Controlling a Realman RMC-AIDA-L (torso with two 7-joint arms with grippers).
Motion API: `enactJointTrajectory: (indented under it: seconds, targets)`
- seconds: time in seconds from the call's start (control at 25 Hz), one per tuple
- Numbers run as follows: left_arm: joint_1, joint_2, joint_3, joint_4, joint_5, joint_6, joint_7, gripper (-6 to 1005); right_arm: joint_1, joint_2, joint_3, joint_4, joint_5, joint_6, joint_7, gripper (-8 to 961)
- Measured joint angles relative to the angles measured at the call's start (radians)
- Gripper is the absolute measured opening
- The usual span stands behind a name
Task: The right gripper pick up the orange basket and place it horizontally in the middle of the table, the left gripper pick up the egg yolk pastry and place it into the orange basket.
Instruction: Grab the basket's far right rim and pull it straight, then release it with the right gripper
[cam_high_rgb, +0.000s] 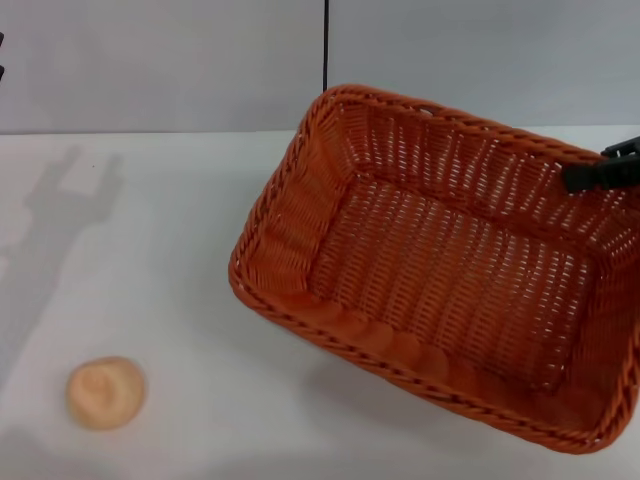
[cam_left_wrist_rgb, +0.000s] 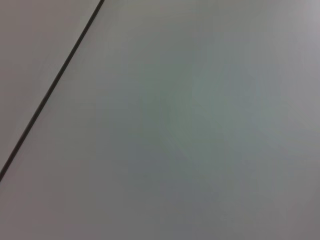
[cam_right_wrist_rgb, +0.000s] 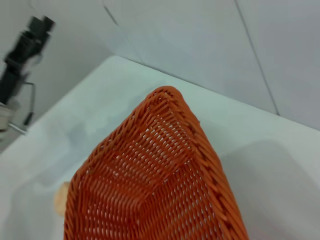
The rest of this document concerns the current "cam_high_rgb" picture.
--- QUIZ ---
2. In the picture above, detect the black vertical wall strip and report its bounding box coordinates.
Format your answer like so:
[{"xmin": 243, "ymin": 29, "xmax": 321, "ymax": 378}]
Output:
[{"xmin": 321, "ymin": 0, "xmax": 331, "ymax": 94}]

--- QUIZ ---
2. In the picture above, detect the round beige steamed bun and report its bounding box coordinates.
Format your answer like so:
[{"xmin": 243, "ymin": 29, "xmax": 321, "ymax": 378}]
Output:
[{"xmin": 66, "ymin": 355, "xmax": 148, "ymax": 432}]

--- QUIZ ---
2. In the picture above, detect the orange woven plastic basket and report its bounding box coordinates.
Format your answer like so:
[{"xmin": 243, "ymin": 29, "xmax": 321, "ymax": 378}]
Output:
[{"xmin": 228, "ymin": 83, "xmax": 640, "ymax": 455}]

